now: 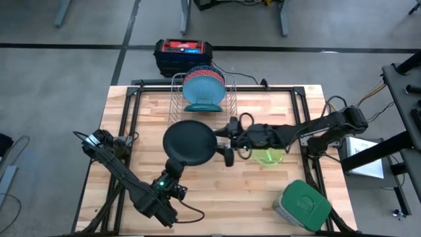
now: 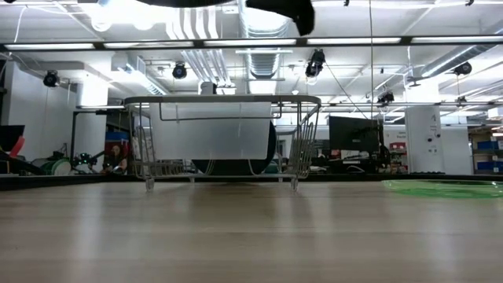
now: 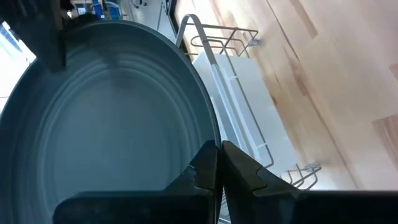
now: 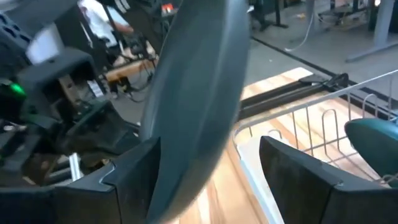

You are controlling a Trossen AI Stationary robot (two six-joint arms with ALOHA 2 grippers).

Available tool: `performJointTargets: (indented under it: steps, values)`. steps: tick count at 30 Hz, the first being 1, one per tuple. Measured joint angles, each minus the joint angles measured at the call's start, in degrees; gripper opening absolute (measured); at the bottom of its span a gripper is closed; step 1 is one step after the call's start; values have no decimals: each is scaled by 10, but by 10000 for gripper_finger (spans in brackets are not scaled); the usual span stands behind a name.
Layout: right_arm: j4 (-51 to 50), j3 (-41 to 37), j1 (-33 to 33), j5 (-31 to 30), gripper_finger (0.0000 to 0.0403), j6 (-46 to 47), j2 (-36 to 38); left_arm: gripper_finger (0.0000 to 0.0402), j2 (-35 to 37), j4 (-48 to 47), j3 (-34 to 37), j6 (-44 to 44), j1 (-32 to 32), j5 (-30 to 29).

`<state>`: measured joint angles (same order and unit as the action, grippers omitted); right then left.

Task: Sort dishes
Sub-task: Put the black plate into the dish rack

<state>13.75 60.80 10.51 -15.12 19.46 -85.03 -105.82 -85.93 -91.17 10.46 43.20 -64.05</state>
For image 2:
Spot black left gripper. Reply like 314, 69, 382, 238
133, 0, 316, 37

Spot dark green plate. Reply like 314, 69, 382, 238
191, 119, 279, 177

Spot light green transparent plate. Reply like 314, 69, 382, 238
380, 178, 503, 200

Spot black ceiling spotlight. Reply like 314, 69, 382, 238
171, 61, 188, 80
376, 90, 395, 105
304, 48, 326, 79
453, 61, 473, 76
42, 69, 61, 88

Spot black overhead light beam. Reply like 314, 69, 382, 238
0, 35, 503, 51

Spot black computer monitor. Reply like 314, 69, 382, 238
329, 116, 384, 153

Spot translucent plastic cutlery tray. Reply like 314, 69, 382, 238
150, 101, 273, 161

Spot white pillar cabinet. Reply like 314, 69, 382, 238
404, 105, 446, 175

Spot blue red tool cabinet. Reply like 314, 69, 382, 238
104, 130, 130, 158

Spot person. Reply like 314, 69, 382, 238
104, 143, 129, 175

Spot blue storage bins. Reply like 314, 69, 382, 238
475, 140, 503, 172

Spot small black background robot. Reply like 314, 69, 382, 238
74, 151, 104, 175

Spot black screen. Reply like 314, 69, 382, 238
0, 124, 27, 158

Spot silver ventilation duct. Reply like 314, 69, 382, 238
237, 0, 292, 80

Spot thin black hanging cable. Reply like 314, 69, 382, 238
369, 0, 374, 119

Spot silver wire dish rack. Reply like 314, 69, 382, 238
123, 94, 322, 193

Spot green white cable spool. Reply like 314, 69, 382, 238
41, 156, 72, 176

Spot black table frame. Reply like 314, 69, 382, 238
0, 172, 503, 193

